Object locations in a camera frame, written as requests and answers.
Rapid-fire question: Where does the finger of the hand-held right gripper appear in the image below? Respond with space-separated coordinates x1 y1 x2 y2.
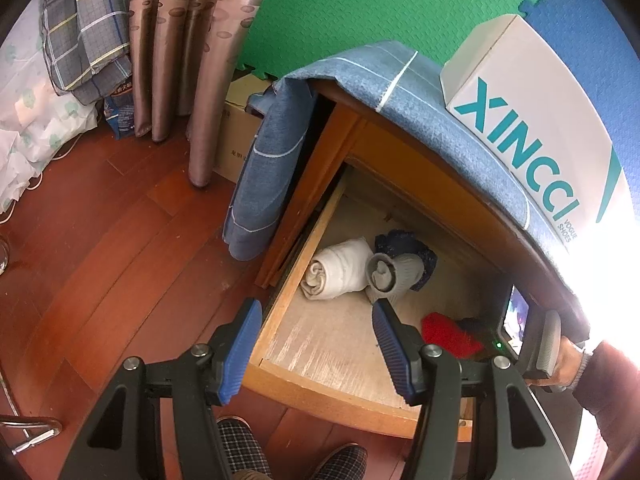
457 316 497 357

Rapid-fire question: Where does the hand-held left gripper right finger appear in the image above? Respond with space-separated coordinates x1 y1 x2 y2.
371 300 576 480

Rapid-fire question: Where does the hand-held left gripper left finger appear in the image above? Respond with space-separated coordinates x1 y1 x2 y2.
57 298 263 480

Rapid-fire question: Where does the red sock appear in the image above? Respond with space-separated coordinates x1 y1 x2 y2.
421 312 485 359

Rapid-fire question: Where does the grey sock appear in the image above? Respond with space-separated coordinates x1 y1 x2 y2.
365 252 426 306

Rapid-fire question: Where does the white sock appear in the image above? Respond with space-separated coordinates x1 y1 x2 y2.
300 238 376 302

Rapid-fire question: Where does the dark blue patterned sock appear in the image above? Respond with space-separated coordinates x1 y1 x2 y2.
374 229 438 291

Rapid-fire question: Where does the white shoe box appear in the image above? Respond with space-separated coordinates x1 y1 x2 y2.
440 14 623 246

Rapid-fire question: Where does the person's right hand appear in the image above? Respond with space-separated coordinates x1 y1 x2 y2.
530 336 583 393

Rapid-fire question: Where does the person's left plaid slipper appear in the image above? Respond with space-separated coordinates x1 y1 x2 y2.
217 417 273 480

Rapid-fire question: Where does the person's plaid slipper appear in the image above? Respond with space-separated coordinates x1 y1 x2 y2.
217 417 273 480
312 442 368 480

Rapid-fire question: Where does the person's right plaid slipper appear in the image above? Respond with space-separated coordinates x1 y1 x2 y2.
312 442 368 480

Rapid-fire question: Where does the pink foam mat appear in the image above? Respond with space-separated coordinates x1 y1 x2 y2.
570 427 618 480

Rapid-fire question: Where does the blue denim cover cloth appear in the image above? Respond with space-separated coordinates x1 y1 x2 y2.
222 40 591 306

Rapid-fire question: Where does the wooden nightstand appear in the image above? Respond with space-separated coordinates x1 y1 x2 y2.
255 77 591 443

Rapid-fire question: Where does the pale cardboard box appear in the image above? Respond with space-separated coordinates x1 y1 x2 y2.
215 72 278 186

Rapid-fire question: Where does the blue packet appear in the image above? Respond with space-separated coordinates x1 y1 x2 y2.
103 82 136 141

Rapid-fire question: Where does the beige patterned curtain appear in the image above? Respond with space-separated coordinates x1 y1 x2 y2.
127 0 283 188

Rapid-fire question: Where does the white floral sheet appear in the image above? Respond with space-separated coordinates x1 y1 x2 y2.
0 0 98 216

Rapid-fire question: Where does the blue foam mat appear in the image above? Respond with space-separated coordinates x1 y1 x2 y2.
517 0 640 181

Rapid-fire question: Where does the green foam mat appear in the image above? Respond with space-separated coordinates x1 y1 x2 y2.
235 0 573 81

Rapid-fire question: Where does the grey plaid cloth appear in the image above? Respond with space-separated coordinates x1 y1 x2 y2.
40 0 138 106

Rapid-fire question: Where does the metal wire rack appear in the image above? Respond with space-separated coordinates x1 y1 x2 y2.
0 360 63 456

